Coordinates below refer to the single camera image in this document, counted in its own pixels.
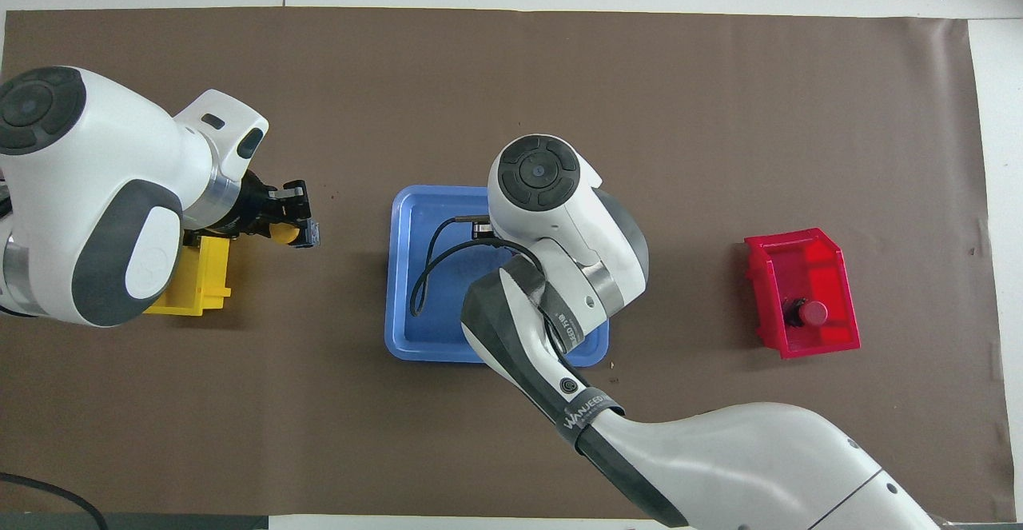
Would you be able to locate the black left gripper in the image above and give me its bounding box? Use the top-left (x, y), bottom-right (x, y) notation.
top-left (216, 169), bottom-right (322, 249)

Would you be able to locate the red push button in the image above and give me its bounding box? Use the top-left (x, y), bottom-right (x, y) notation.
top-left (783, 297), bottom-right (830, 329)

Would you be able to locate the blue plastic tray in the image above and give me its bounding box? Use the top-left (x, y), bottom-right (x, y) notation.
top-left (384, 185), bottom-right (611, 368)

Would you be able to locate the yellow plastic bin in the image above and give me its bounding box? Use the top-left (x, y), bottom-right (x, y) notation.
top-left (142, 233), bottom-right (233, 318)

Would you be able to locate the brown table mat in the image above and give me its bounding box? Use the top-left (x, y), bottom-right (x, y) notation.
top-left (0, 6), bottom-right (1017, 520)

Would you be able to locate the red plastic bin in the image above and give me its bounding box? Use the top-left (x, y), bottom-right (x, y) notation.
top-left (743, 228), bottom-right (862, 360)

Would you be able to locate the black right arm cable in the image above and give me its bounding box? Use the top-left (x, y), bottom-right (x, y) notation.
top-left (409, 214), bottom-right (554, 319)

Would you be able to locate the black floor cable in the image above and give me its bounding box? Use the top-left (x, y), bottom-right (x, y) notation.
top-left (0, 472), bottom-right (109, 530)

